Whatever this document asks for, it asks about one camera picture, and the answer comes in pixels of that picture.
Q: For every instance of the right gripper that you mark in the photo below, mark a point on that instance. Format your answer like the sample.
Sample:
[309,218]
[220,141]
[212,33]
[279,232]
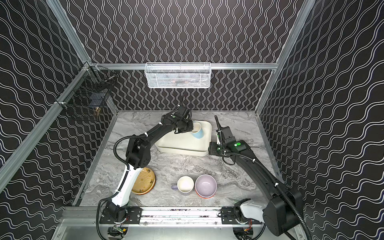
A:
[224,138]

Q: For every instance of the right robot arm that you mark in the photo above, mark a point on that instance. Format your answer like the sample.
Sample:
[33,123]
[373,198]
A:
[284,210]

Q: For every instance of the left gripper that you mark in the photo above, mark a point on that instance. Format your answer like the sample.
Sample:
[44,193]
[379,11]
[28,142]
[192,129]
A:
[186,125]

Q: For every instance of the white wire mesh basket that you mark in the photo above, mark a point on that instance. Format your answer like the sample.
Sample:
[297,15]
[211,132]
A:
[178,75]

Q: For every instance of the light blue mug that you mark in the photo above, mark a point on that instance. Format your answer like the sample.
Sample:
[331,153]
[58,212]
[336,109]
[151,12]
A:
[197,131]

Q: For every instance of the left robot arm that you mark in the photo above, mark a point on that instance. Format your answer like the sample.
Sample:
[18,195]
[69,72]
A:
[135,153]

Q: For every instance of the yellow-brown ceramic plate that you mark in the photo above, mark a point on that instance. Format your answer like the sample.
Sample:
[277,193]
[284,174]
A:
[144,182]

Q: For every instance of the black wire basket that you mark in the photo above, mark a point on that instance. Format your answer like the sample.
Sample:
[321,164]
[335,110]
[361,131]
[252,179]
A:
[90,99]

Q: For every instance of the lavender mug white inside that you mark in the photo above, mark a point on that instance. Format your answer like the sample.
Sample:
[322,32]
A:
[184,185]

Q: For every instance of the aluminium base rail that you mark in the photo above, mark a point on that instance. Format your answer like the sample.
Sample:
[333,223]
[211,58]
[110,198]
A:
[85,218]

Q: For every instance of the lavender bowl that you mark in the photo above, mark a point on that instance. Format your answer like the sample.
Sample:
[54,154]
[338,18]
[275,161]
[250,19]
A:
[205,186]

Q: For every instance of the white plastic bin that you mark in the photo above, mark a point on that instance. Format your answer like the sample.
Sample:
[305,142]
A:
[186,144]

